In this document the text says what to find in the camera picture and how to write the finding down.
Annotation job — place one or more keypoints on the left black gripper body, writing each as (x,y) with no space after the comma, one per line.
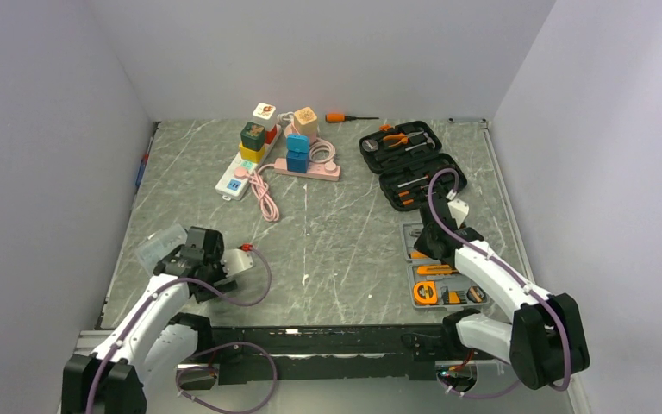
(213,261)

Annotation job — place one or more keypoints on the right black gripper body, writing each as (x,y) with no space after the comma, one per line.
(422,243)

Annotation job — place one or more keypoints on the grey tool tray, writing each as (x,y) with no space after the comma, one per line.
(455,292)

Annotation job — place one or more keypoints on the clear plastic screw box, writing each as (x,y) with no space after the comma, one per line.
(158,245)

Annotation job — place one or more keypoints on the white power strip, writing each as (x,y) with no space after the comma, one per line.
(233,183)

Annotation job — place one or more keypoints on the black tool case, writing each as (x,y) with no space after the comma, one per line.
(404,172)

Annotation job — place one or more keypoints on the pink power strip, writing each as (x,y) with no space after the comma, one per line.
(328,171)

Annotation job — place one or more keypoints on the dark blue cube adapter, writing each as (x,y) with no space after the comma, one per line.
(297,162)

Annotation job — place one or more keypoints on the light blue cube adapter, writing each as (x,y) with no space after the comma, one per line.
(297,143)

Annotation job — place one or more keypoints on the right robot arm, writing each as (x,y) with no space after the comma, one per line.
(518,298)

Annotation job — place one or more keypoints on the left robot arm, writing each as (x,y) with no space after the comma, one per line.
(155,335)

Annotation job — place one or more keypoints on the orange utility knife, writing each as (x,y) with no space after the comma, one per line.
(435,270)

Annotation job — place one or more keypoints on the orange tape measure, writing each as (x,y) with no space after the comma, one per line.
(425,293)

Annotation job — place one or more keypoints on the blue red pen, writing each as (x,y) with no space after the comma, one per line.
(143,164)

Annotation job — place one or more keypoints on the orange pliers in case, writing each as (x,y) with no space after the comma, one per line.
(396,140)

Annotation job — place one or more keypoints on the yellow cube adapter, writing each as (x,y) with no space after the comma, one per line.
(252,155)

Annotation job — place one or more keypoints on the green cube adapter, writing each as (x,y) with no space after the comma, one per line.
(253,136)

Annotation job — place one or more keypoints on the red cube adapter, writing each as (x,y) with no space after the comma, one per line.
(271,134)

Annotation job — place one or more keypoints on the white cube adapter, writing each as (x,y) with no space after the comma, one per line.
(266,115)

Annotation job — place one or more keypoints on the beige cube adapter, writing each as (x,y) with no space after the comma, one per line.
(305,122)

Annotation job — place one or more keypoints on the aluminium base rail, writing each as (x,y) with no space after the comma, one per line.
(319,348)

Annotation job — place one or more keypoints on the orange handled screwdriver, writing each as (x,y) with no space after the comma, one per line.
(340,118)

